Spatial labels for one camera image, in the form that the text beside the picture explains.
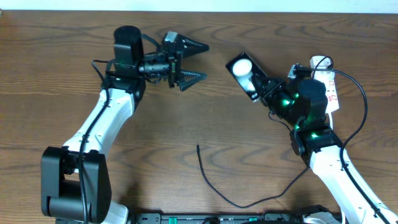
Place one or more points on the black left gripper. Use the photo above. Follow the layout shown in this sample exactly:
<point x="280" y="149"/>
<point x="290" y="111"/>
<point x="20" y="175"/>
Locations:
<point x="175" y="63"/>

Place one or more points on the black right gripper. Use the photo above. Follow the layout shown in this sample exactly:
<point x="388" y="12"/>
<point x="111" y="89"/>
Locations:
<point x="273" y="86"/>

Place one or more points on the black Samsung Galaxy smartphone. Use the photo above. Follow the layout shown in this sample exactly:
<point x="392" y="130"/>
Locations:
<point x="250" y="77"/>

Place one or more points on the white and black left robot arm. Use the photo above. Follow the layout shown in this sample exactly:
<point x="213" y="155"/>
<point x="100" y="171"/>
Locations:
<point x="75" y="183"/>

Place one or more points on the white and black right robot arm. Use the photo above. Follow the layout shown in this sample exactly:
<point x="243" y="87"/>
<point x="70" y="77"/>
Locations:
<point x="302" y="102"/>

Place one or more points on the white charger plug adapter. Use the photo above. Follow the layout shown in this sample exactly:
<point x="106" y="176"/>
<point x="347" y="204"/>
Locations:
<point x="321" y="62"/>

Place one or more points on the white power strip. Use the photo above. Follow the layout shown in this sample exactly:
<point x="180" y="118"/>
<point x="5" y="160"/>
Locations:
<point x="328" y="79"/>

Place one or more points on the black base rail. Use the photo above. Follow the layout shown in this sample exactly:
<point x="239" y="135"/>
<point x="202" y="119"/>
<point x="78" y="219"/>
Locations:
<point x="268" y="217"/>

